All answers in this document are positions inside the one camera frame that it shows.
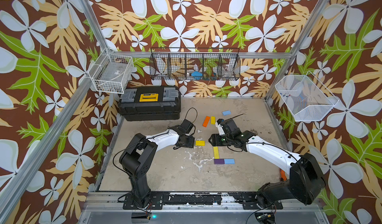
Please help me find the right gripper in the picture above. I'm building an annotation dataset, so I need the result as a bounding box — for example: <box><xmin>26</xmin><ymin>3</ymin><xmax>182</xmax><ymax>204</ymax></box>
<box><xmin>206</xmin><ymin>133</ymin><xmax>233</xmax><ymax>146</ymax></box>

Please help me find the long yellow block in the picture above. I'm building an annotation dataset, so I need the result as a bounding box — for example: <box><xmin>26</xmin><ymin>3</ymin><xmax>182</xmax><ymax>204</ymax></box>
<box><xmin>213</xmin><ymin>146</ymin><xmax>220</xmax><ymax>159</ymax></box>

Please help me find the light blue block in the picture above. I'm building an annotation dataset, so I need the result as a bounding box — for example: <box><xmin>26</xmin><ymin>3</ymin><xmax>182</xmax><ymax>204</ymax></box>
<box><xmin>224</xmin><ymin>158</ymin><xmax>235</xmax><ymax>164</ymax></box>
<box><xmin>222</xmin><ymin>111</ymin><xmax>231</xmax><ymax>116</ymax></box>

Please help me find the purple block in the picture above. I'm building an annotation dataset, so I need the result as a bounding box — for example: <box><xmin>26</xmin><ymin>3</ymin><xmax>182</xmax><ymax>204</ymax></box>
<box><xmin>214</xmin><ymin>159</ymin><xmax>225</xmax><ymax>165</ymax></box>

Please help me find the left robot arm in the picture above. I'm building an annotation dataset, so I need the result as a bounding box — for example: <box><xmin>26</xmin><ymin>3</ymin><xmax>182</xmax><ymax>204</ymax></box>
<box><xmin>119</xmin><ymin>119</ymin><xmax>196</xmax><ymax>209</ymax></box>

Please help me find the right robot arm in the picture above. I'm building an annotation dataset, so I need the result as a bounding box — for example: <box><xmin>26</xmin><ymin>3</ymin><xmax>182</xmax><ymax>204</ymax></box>
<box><xmin>209</xmin><ymin>118</ymin><xmax>326</xmax><ymax>208</ymax></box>

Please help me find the small yellow block top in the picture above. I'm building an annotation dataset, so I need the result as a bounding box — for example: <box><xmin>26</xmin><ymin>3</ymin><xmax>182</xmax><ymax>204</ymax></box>
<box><xmin>210</xmin><ymin>116</ymin><xmax>216</xmax><ymax>125</ymax></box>

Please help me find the orange block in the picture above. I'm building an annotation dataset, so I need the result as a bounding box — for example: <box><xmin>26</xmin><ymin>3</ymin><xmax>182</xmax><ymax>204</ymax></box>
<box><xmin>203</xmin><ymin>116</ymin><xmax>210</xmax><ymax>127</ymax></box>

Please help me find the blue object in basket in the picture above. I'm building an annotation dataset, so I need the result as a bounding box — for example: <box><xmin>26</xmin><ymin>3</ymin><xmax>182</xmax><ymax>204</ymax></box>
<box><xmin>191</xmin><ymin>71</ymin><xmax>203</xmax><ymax>80</ymax></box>

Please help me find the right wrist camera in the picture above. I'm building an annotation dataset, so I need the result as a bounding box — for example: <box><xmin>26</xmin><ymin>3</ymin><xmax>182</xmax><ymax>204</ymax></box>
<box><xmin>215</xmin><ymin>118</ymin><xmax>225</xmax><ymax>135</ymax></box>

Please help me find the black toolbox yellow handle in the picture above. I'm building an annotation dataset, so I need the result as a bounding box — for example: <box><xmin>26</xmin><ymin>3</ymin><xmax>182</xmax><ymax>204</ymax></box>
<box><xmin>118</xmin><ymin>86</ymin><xmax>181</xmax><ymax>121</ymax></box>

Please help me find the black wire basket rear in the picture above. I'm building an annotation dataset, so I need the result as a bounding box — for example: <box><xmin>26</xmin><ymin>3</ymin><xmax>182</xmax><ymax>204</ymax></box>
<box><xmin>148</xmin><ymin>47</ymin><xmax>241</xmax><ymax>81</ymax></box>

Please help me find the orange handled tool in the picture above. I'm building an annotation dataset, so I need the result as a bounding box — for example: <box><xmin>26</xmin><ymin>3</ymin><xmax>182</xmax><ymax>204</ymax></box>
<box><xmin>280</xmin><ymin>170</ymin><xmax>287</xmax><ymax>181</ymax></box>

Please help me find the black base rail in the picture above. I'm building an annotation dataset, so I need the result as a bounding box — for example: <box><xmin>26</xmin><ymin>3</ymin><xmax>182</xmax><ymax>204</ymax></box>
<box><xmin>123</xmin><ymin>191</ymin><xmax>284</xmax><ymax>210</ymax></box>

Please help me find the white wire basket right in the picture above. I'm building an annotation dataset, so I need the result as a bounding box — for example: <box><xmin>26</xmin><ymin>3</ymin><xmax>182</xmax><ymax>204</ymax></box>
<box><xmin>275</xmin><ymin>72</ymin><xmax>339</xmax><ymax>122</ymax></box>

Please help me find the white wire basket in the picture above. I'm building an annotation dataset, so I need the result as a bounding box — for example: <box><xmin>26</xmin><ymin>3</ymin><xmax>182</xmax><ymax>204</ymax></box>
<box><xmin>89</xmin><ymin>50</ymin><xmax>134</xmax><ymax>94</ymax></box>
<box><xmin>275</xmin><ymin>72</ymin><xmax>339</xmax><ymax>122</ymax></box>

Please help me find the white wire basket left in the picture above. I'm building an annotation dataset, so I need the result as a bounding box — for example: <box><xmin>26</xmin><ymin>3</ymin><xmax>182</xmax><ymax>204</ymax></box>
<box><xmin>89</xmin><ymin>50</ymin><xmax>134</xmax><ymax>94</ymax></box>

